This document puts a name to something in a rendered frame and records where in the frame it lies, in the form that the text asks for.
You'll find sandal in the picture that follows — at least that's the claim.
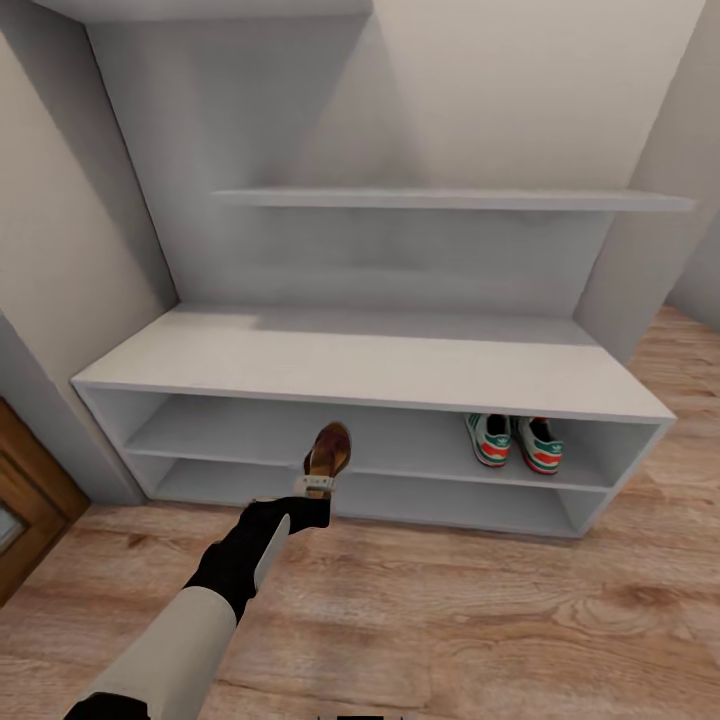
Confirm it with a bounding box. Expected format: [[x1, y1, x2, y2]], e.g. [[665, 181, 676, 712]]
[[303, 421, 351, 499]]

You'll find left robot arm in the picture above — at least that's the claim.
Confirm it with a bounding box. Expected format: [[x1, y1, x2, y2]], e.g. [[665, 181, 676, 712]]
[[61, 475, 339, 720]]

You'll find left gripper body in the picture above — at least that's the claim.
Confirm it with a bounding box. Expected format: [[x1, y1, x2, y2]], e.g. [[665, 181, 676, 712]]
[[287, 497, 331, 531]]

